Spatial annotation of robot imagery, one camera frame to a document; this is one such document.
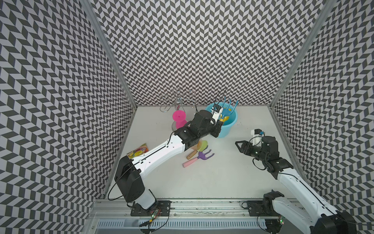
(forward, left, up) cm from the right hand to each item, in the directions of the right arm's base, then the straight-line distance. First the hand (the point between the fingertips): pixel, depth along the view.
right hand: (238, 146), depth 81 cm
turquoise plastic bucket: (+7, +7, +19) cm, 21 cm away
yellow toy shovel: (+21, +4, -1) cm, 22 cm away
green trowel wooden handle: (+6, +20, -11) cm, 24 cm away
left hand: (+5, +11, +15) cm, 19 cm away
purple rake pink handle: (0, +21, -13) cm, 24 cm away
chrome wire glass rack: (+22, +34, +18) cm, 44 cm away
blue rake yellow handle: (+9, +9, +20) cm, 23 cm away
